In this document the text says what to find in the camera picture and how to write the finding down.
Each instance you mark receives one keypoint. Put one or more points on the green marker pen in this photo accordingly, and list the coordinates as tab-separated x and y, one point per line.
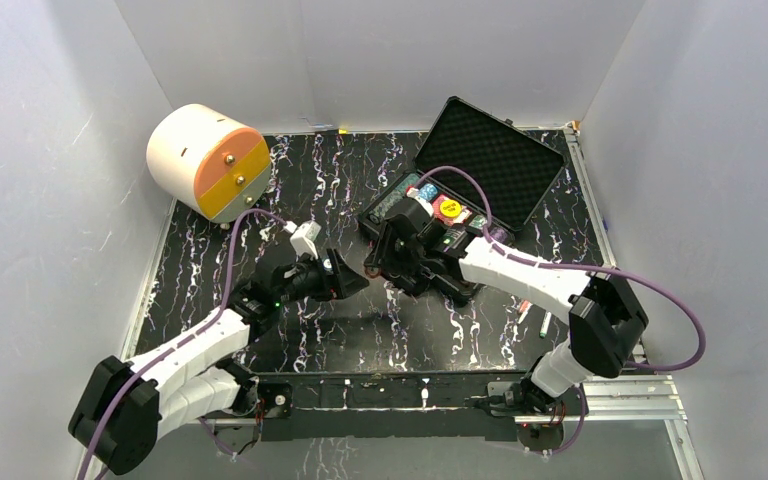
545	324

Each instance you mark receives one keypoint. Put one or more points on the black front mounting bar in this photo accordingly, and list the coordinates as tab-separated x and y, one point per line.
427	404

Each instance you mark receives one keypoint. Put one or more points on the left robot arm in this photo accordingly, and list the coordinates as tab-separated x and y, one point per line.
128	405

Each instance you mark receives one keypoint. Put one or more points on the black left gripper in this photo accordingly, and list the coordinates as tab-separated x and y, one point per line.
330	277

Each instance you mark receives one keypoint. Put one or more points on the black poker chip case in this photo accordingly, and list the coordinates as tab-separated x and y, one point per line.
496	172

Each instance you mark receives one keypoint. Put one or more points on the white cylindrical drawer box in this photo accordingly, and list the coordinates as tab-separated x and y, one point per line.
214	164

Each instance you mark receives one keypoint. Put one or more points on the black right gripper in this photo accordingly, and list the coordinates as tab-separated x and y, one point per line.
382	255

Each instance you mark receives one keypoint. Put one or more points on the red marker pen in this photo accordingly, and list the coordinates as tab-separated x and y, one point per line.
523	310

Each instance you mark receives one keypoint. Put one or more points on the yellow dealer button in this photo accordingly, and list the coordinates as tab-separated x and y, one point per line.
449	208

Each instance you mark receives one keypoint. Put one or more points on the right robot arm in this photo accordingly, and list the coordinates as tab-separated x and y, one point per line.
604	318

